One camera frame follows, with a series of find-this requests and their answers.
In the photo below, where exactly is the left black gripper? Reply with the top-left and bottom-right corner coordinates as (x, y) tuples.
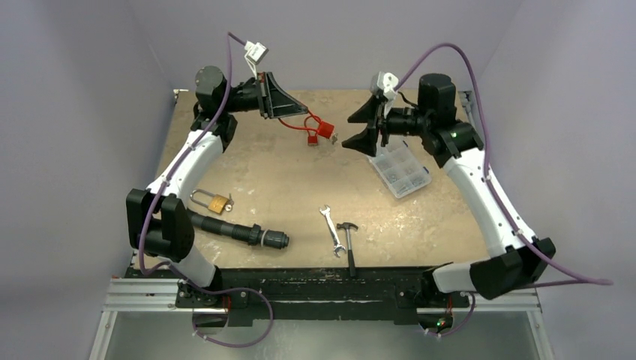
(222, 72), (308, 119)

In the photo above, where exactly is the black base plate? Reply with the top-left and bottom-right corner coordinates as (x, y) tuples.
(124, 266), (513, 329)

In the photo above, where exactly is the small red cable padlock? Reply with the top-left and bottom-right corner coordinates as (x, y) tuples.
(304, 116), (320, 147)

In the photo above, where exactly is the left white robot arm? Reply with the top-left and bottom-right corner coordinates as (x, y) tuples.
(125, 65), (308, 307)

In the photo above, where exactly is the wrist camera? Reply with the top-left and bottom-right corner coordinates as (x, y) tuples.
(244, 40), (269, 77)
(370, 71), (399, 116)

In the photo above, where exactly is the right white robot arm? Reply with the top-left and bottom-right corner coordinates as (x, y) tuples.
(342, 72), (556, 305)

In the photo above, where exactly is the black handled hammer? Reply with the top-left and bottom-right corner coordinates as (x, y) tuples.
(336, 222), (359, 278)

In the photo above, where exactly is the silver wrench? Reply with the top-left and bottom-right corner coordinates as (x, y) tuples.
(319, 205), (347, 258)

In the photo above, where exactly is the brass padlock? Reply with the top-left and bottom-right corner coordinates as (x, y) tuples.
(190, 188), (234, 215)

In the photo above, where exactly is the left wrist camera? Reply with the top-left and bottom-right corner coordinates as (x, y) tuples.
(244, 40), (269, 77)

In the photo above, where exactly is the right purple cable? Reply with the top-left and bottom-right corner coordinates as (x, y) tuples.
(394, 42), (614, 339)

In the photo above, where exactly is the black corrugated hose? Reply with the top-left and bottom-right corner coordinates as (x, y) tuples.
(186, 208), (291, 251)

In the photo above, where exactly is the clear plastic screw box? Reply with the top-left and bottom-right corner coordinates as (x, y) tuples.
(367, 136), (432, 199)

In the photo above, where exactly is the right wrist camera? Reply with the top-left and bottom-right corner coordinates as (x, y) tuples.
(370, 71), (399, 116)

